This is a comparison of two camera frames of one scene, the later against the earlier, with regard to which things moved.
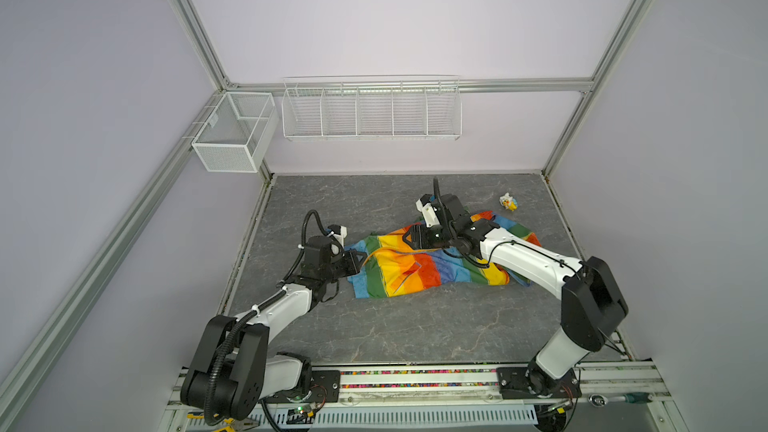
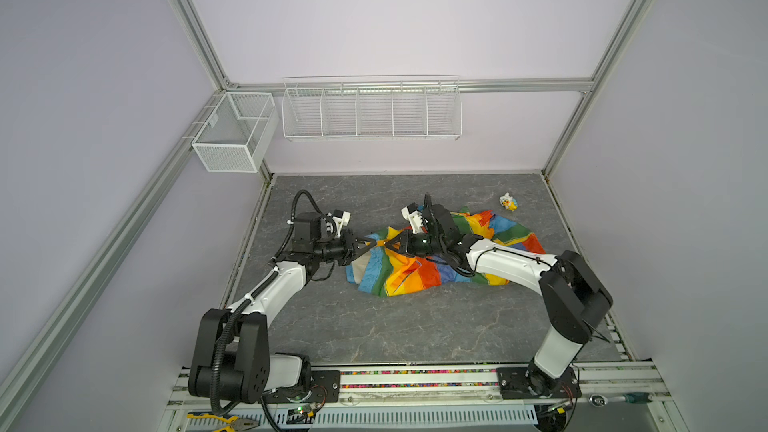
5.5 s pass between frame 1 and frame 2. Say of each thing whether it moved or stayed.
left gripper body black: moved
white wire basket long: stayed
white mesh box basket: stayed
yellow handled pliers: stayed
